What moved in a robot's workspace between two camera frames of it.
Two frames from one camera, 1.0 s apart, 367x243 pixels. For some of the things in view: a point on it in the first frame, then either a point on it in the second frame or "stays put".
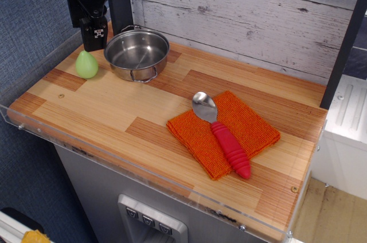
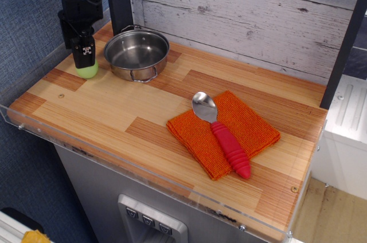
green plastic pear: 86,65 stays put
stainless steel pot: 136,53 stays put
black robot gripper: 94,30 → 78,13
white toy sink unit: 340,161 stays put
